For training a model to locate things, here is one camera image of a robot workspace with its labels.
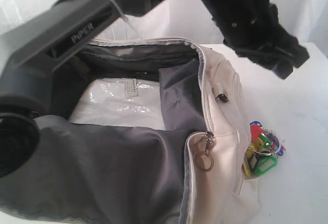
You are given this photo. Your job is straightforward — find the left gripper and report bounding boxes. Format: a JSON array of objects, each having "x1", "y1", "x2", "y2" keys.
[{"x1": 201, "y1": 0, "x2": 310, "y2": 78}]

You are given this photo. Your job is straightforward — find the colourful key tag bunch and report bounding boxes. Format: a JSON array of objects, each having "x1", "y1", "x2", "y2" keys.
[{"x1": 242, "y1": 120, "x2": 286, "y2": 178}]

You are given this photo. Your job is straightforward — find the cream duffel bag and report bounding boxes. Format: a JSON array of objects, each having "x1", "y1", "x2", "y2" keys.
[{"x1": 1, "y1": 38, "x2": 259, "y2": 223}]

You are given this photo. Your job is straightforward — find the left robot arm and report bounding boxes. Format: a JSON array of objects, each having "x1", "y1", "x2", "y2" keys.
[{"x1": 1, "y1": 0, "x2": 309, "y2": 177}]

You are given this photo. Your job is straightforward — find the white backdrop curtain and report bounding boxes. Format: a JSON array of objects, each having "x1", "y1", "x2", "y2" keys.
[{"x1": 1, "y1": 0, "x2": 327, "y2": 44}]

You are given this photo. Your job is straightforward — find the clear plastic wrapped package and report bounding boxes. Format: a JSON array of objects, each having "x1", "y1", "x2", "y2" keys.
[{"x1": 69, "y1": 78, "x2": 165, "y2": 130}]

